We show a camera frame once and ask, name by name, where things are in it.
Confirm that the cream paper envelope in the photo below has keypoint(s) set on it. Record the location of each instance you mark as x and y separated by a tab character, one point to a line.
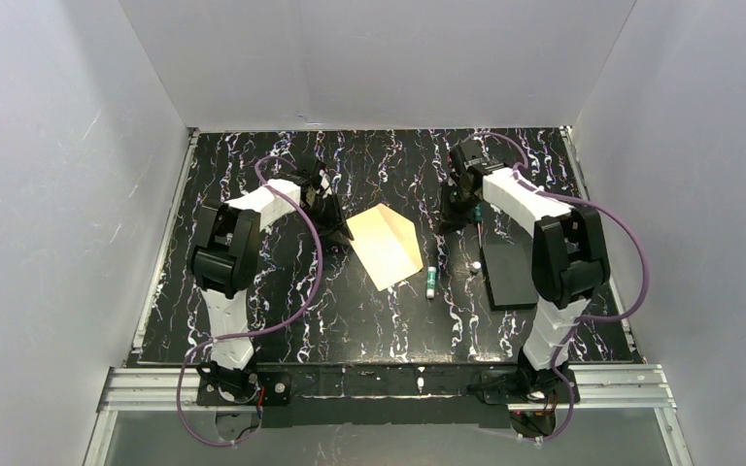
386	244

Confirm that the green white glue stick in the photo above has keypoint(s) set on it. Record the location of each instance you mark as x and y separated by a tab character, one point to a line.
430	282

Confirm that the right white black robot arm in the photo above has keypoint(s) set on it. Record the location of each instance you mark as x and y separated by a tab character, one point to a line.
569	259

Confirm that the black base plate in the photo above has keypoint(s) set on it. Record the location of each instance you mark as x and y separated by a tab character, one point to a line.
491	395

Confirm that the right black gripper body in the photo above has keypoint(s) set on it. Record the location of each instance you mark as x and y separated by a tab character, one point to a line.
453	210

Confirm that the black rectangular block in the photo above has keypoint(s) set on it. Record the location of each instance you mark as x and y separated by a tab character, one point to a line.
508	278

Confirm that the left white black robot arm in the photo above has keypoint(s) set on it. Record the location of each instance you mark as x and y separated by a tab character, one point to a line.
223	258

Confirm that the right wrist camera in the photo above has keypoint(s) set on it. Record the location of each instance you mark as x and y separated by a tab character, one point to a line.
464	155

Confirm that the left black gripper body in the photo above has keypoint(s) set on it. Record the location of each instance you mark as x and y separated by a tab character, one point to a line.
329	210

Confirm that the green handled screwdriver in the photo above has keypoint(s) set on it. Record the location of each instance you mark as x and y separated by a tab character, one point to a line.
478	221

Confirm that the aluminium frame rail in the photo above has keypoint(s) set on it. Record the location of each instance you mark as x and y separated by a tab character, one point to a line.
148	416

